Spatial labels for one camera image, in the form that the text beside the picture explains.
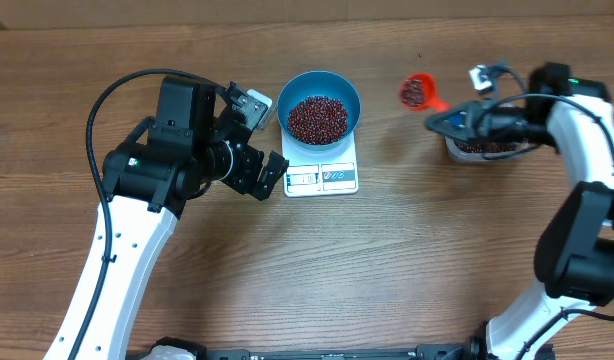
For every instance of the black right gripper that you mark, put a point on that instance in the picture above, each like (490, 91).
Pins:
(466, 116)

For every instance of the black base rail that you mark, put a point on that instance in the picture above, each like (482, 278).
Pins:
(175, 348)

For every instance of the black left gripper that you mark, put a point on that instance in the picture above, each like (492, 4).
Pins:
(243, 181)

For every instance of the red beans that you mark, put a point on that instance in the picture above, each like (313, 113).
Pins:
(318, 120)

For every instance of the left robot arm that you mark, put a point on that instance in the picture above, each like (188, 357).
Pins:
(198, 136)

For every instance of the blue bowl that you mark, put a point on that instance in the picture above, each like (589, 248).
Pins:
(319, 83)

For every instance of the clear plastic container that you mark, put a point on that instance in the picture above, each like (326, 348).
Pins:
(473, 154)

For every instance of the white kitchen scale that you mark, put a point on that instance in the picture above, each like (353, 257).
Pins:
(320, 171)

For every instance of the red measuring scoop blue handle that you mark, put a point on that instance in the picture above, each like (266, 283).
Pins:
(418, 92)

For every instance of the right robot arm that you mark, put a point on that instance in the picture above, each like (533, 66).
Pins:
(573, 265)

